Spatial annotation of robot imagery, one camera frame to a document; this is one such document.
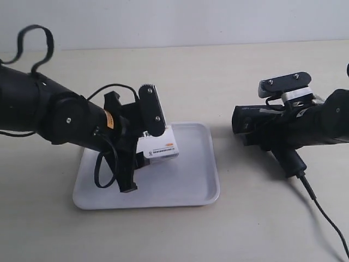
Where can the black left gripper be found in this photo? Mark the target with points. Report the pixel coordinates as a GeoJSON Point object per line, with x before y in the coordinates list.
{"type": "Point", "coordinates": [127, 128]}

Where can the white red medicine box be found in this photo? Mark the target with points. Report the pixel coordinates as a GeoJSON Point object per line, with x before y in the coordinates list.
{"type": "Point", "coordinates": [160, 148]}

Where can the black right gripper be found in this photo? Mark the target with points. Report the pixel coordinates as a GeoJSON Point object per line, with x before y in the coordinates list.
{"type": "Point", "coordinates": [302, 126]}

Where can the white plastic tray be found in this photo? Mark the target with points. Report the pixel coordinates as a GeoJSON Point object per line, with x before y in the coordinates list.
{"type": "Point", "coordinates": [191, 179]}

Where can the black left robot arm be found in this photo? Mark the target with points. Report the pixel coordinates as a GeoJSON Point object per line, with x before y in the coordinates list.
{"type": "Point", "coordinates": [35, 103]}

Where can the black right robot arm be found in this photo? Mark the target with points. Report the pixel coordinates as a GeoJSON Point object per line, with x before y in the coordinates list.
{"type": "Point", "coordinates": [333, 117]}

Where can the black handheld barcode scanner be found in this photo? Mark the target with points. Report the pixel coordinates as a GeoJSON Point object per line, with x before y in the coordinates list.
{"type": "Point", "coordinates": [291, 161]}

